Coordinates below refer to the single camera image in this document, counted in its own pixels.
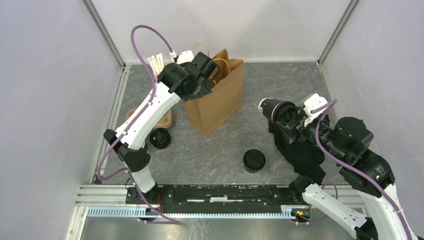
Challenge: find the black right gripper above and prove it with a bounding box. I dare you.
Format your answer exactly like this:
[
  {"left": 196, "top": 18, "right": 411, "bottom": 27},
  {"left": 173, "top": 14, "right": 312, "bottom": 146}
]
[{"left": 276, "top": 104, "right": 346, "bottom": 162}]

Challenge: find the black paper coffee cup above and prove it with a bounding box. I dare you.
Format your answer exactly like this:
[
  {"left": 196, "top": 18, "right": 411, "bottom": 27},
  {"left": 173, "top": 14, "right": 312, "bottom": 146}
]
[
  {"left": 258, "top": 97, "right": 283, "bottom": 123},
  {"left": 244, "top": 164, "right": 264, "bottom": 174}
]

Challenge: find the brown paper bag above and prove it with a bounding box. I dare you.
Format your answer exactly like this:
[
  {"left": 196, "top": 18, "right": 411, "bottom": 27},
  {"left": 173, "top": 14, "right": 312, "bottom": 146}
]
[{"left": 184, "top": 48, "right": 244, "bottom": 137}]

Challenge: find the black plastic cup lid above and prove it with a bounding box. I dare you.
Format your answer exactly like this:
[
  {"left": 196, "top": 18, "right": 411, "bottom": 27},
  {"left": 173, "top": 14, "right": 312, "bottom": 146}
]
[
  {"left": 271, "top": 101, "right": 298, "bottom": 124},
  {"left": 242, "top": 149, "right": 266, "bottom": 167}
]

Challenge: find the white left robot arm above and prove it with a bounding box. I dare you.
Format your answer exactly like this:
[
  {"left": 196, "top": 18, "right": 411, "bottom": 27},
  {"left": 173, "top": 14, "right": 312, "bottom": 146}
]
[{"left": 103, "top": 52, "right": 221, "bottom": 204}]

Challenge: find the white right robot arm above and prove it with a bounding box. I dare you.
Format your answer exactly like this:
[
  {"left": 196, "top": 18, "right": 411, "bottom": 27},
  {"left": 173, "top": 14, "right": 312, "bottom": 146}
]
[{"left": 269, "top": 105, "right": 418, "bottom": 240}]

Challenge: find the black cloth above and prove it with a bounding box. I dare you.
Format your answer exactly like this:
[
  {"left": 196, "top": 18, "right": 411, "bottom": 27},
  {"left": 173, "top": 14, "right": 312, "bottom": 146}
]
[{"left": 268, "top": 122, "right": 326, "bottom": 185}]

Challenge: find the white wrapped straws bundle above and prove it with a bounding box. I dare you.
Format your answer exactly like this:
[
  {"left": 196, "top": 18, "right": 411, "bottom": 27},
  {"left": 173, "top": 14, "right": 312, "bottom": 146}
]
[{"left": 147, "top": 53, "right": 165, "bottom": 78}]

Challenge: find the brown cardboard cup carrier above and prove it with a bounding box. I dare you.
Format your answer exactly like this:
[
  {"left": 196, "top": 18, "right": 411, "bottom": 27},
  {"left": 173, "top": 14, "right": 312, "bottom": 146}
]
[{"left": 125, "top": 108, "right": 173, "bottom": 129}]

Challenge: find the stack of black lids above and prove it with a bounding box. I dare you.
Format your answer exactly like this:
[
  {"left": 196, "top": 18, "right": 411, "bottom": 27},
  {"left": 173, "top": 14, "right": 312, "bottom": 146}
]
[{"left": 149, "top": 128, "right": 171, "bottom": 149}]

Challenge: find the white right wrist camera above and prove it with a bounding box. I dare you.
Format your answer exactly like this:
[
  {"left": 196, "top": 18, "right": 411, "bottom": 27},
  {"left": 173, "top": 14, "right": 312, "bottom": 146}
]
[{"left": 301, "top": 93, "right": 328, "bottom": 127}]

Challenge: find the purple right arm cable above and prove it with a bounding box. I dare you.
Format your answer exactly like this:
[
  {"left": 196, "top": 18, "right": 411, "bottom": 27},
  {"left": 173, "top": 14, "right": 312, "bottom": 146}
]
[{"left": 309, "top": 98, "right": 413, "bottom": 240}]

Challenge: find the aluminium slotted cable duct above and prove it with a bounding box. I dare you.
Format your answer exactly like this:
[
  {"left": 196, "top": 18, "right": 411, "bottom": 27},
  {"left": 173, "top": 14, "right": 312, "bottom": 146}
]
[{"left": 74, "top": 185, "right": 312, "bottom": 220}]

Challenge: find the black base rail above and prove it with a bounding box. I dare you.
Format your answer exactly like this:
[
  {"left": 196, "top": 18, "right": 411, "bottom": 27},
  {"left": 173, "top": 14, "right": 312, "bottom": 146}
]
[{"left": 144, "top": 184, "right": 306, "bottom": 214}]

